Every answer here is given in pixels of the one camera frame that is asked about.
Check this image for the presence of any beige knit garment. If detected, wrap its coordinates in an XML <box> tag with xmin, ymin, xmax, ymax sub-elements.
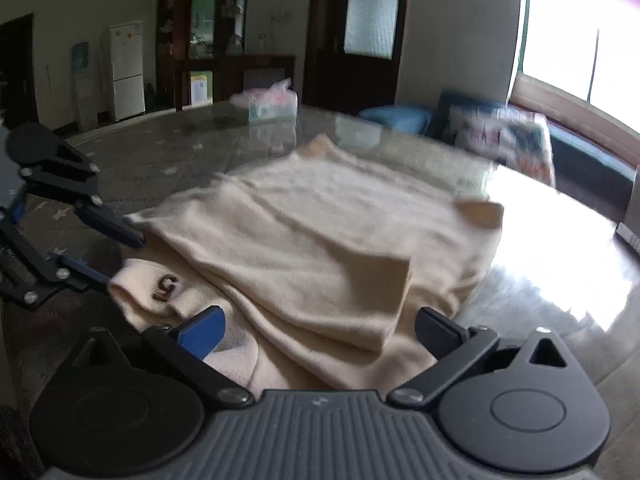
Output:
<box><xmin>108</xmin><ymin>136</ymin><xmax>503</xmax><ymax>394</ymax></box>

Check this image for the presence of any water dispenser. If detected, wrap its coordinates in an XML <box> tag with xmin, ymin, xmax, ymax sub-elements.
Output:
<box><xmin>70</xmin><ymin>41</ymin><xmax>99</xmax><ymax>132</ymax></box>

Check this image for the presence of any white refrigerator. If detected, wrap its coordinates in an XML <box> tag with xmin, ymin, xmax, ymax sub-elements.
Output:
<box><xmin>108</xmin><ymin>21</ymin><xmax>145</xmax><ymax>122</ymax></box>

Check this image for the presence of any pink tissue box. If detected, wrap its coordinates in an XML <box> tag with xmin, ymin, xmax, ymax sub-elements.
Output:
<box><xmin>229</xmin><ymin>78</ymin><xmax>298</xmax><ymax>122</ymax></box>

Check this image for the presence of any dark wooden side table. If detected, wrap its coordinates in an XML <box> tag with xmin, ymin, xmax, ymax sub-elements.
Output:
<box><xmin>174</xmin><ymin>54</ymin><xmax>296</xmax><ymax>112</ymax></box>

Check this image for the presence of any dark wooden display cabinet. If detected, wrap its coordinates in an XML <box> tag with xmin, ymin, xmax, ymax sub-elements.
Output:
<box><xmin>155</xmin><ymin>0</ymin><xmax>246</xmax><ymax>108</ymax></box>

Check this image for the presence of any butterfly print pillow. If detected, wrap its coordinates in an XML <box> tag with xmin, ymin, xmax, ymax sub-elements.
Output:
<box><xmin>444</xmin><ymin>106</ymin><xmax>555</xmax><ymax>188</ymax></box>

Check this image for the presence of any blue sofa bench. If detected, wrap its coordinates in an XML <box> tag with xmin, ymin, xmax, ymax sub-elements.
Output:
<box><xmin>358</xmin><ymin>91</ymin><xmax>636</xmax><ymax>222</ymax></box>

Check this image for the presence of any green framed window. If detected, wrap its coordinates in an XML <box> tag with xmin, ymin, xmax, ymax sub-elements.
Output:
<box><xmin>520</xmin><ymin>0</ymin><xmax>639</xmax><ymax>131</ymax></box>

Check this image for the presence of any dark wooden door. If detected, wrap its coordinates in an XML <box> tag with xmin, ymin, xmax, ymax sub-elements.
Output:
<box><xmin>303</xmin><ymin>0</ymin><xmax>407</xmax><ymax>115</ymax></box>

